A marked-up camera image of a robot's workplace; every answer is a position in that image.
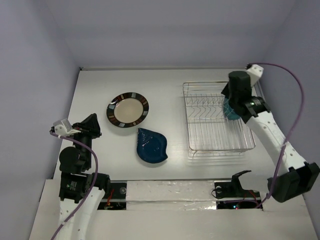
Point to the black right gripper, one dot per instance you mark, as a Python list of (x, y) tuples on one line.
[(230, 96)]

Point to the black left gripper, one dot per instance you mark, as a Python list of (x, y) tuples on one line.
[(89, 125)]

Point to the teal scalloped plate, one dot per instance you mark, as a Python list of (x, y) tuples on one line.
[(228, 112)]

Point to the brown rim cream plate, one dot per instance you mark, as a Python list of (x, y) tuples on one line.
[(127, 110)]

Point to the dark blue leaf dish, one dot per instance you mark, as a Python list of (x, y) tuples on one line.
[(151, 146)]

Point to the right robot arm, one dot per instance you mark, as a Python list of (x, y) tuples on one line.
[(293, 175)]

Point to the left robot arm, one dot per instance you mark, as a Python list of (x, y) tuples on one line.
[(80, 192)]

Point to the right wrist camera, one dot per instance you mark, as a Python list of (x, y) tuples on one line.
[(255, 72)]

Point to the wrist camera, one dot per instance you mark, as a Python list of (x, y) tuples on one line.
[(255, 72), (64, 128)]

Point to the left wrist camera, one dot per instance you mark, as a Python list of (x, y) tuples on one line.
[(64, 128)]

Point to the metal wire dish rack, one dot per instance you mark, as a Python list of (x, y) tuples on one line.
[(209, 131)]

